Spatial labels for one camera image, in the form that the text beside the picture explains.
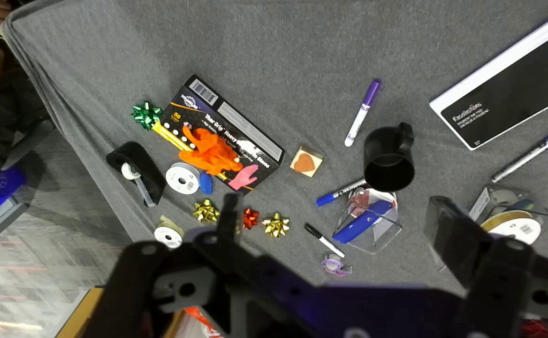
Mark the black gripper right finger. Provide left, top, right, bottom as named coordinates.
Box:
left=423, top=195, right=491, bottom=287

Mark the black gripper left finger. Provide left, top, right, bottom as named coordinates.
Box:
left=215, top=193, right=239, bottom=242

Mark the black cup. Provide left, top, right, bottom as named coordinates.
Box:
left=363, top=122, right=414, bottom=192

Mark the gold gift bow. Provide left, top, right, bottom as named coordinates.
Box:
left=193, top=199, right=219, bottom=223
left=262, top=212, right=290, bottom=239

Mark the red gift bow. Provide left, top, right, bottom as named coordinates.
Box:
left=241, top=208, right=258, bottom=229

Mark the ribbon spool in jar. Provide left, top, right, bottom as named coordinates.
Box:
left=468, top=184, right=548, bottom=244

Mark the small white tape roll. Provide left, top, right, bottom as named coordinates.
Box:
left=153, top=216, right=183, bottom=250

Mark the white ribbon spool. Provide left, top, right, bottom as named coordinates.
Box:
left=164, top=162, right=198, bottom=195

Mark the black marker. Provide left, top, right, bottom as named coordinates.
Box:
left=303, top=223, right=345, bottom=257

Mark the blue marker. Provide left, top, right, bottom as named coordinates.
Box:
left=315, top=178, right=365, bottom=207

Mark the small orange square tile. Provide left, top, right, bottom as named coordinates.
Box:
left=290, top=146, right=324, bottom=177

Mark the black tape dispenser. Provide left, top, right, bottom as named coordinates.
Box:
left=106, top=141, right=164, bottom=207

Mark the purple gift bow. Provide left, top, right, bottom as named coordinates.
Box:
left=320, top=254, right=350, bottom=278

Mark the green gift bow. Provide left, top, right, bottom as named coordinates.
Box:
left=131, top=101, right=161, bottom=130

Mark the blue pen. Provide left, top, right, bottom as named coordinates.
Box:
left=489, top=135, right=548, bottom=184

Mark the purple marker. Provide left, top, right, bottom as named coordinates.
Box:
left=343, top=79, right=380, bottom=148

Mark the black and white box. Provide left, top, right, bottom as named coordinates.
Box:
left=429, top=21, right=548, bottom=150

